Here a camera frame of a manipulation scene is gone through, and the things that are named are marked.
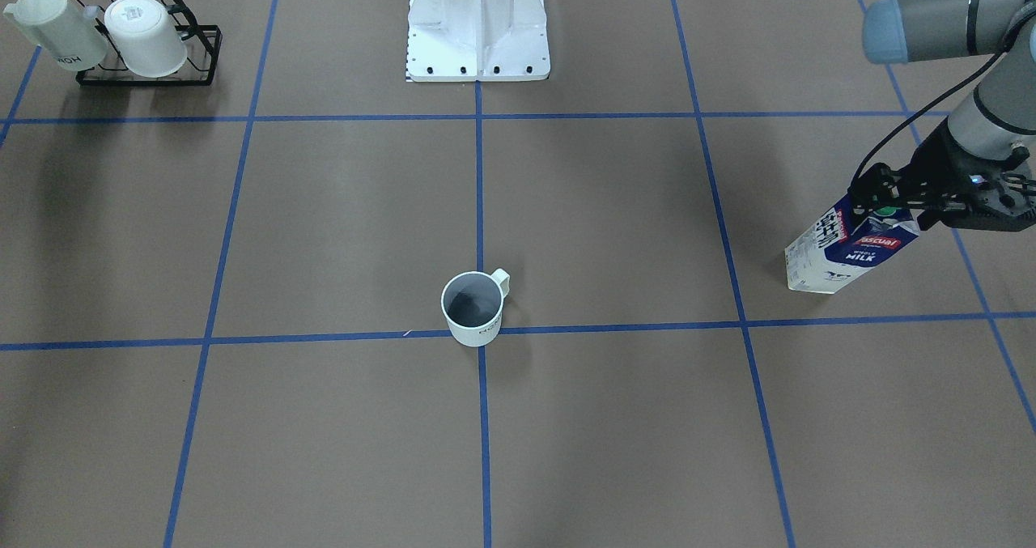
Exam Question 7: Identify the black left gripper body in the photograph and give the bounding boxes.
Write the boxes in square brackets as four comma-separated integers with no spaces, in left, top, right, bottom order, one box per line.
[896,121,1035,233]

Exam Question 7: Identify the blue white milk carton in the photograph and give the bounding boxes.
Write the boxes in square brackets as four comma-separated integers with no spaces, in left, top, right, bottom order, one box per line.
[784,195,920,295]

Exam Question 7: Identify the white HOME mug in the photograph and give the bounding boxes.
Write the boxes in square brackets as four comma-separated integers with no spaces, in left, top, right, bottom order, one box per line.
[439,269,510,348]

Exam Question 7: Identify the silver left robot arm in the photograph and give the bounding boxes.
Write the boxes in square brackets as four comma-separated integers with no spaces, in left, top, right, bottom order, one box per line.
[845,0,1034,232]

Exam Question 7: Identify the white mug on rack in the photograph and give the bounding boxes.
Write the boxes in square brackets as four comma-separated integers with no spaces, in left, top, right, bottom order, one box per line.
[104,0,188,79]
[2,0,108,73]

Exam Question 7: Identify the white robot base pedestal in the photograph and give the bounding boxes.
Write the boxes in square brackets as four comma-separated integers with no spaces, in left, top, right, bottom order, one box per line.
[405,0,551,83]

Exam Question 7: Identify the black wire mug rack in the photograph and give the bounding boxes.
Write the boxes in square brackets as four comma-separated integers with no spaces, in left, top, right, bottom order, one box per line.
[73,0,223,88]

